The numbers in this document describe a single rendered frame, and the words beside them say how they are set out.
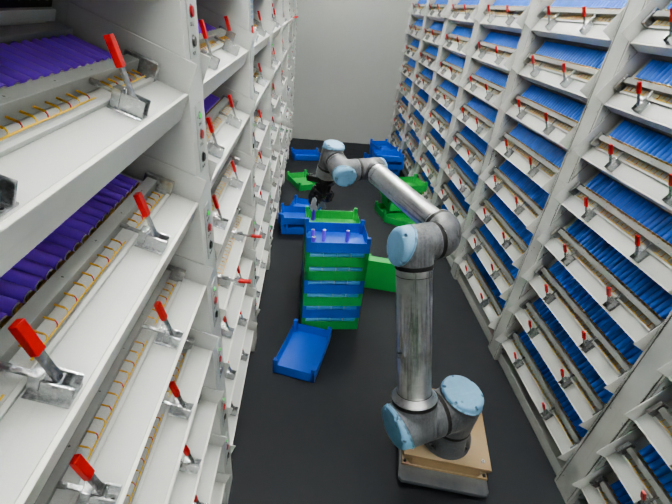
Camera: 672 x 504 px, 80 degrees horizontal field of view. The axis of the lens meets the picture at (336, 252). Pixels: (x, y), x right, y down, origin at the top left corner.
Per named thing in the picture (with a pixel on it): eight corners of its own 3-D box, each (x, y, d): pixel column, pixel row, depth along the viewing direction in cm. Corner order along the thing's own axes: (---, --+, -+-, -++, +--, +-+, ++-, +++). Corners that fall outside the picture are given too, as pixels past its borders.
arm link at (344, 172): (364, 168, 158) (352, 150, 166) (337, 170, 154) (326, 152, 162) (359, 187, 165) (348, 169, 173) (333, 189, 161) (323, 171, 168)
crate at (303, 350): (293, 329, 210) (294, 318, 206) (330, 338, 207) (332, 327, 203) (272, 372, 185) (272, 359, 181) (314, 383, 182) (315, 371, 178)
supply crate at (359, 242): (362, 232, 207) (364, 219, 203) (369, 253, 190) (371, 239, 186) (304, 231, 203) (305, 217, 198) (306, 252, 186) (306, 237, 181)
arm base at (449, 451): (464, 415, 159) (471, 399, 153) (475, 462, 143) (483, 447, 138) (416, 410, 159) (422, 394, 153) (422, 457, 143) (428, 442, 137)
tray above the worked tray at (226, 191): (246, 180, 148) (260, 147, 142) (210, 275, 97) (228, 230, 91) (192, 157, 143) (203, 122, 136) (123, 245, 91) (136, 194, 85)
